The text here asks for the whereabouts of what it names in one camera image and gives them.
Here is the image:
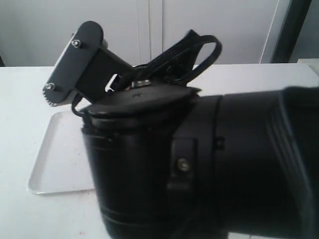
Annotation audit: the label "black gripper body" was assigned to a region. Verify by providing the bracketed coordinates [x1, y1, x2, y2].
[77, 47, 202, 239]

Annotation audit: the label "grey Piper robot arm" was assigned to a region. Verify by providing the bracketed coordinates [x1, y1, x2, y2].
[42, 21, 319, 239]

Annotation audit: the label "white cabinet doors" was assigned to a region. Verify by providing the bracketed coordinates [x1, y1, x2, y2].
[0, 0, 291, 66]

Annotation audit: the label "white rectangular plastic tray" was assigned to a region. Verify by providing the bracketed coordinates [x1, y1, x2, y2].
[27, 111, 94, 195]

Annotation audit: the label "dark vertical post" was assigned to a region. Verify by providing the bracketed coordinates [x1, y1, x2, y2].
[270, 0, 312, 63]

